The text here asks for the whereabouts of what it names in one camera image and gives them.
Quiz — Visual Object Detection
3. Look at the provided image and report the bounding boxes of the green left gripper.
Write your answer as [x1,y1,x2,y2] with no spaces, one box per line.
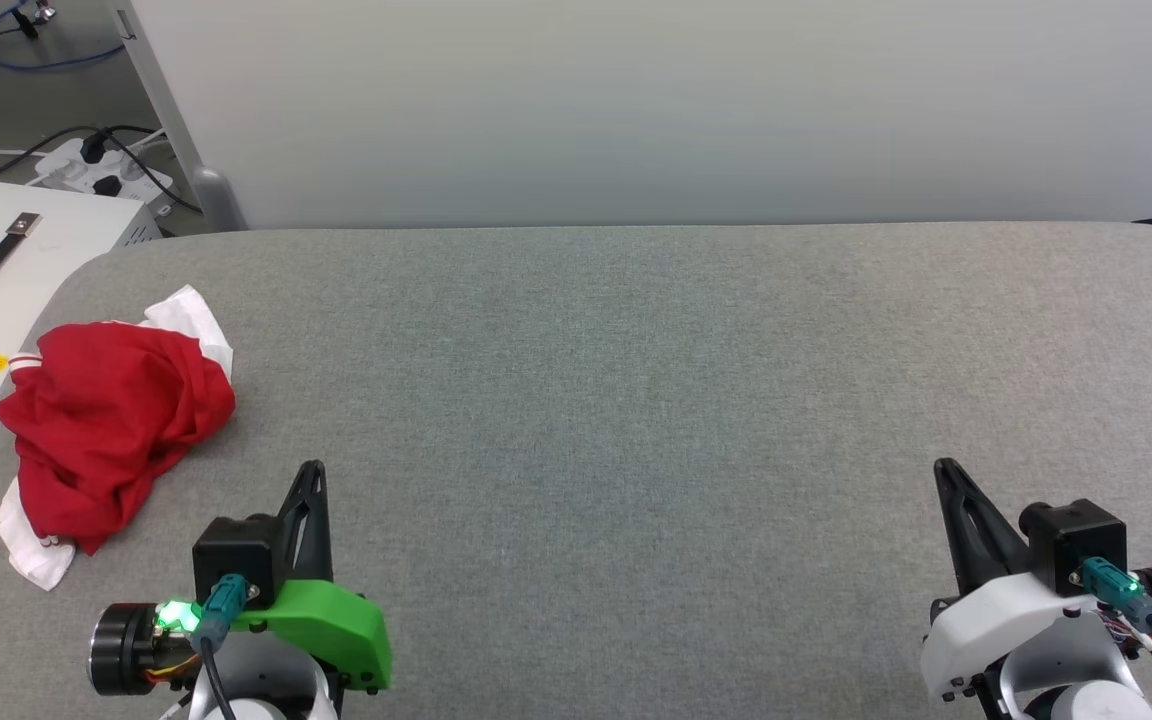
[88,460,393,720]

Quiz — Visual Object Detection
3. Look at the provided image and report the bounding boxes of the blue cable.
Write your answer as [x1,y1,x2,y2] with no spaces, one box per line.
[0,0,128,73]

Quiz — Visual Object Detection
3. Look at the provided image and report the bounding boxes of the white equipment box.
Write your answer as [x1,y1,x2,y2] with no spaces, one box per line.
[0,179,163,454]

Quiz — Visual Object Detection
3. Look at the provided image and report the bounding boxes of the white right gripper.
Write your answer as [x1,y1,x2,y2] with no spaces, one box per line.
[921,457,1152,720]

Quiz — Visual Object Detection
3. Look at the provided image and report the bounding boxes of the white partition panel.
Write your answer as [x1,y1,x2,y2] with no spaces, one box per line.
[128,0,1152,232]

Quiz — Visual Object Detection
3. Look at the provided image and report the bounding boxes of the black power cable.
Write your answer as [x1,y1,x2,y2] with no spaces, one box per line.
[0,124,203,215]

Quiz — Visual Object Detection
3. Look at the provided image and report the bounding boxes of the red and white t-shirt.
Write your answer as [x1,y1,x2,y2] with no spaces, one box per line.
[0,285,237,592]

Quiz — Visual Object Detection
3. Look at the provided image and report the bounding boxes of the grey metal partition post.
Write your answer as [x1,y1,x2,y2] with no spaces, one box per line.
[108,0,249,233]

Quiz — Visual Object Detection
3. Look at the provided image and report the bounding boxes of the white power strip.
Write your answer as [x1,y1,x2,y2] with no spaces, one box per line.
[30,135,177,218]

